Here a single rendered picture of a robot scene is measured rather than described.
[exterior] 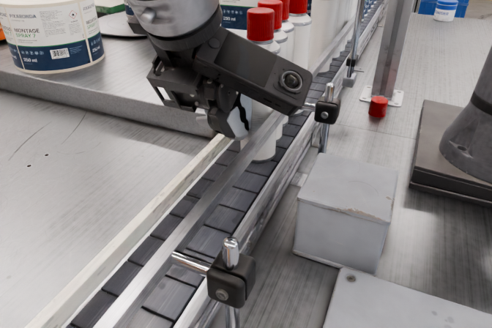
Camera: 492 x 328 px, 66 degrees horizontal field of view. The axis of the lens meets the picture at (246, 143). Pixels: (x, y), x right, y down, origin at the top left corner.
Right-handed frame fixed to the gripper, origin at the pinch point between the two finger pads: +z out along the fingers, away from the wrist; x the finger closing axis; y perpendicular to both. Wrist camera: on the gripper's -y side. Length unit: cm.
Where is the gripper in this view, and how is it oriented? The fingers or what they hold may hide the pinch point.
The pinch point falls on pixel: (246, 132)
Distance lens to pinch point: 50.3
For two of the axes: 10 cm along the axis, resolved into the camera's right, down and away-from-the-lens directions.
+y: -9.2, -2.1, 3.4
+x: -3.5, 8.4, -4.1
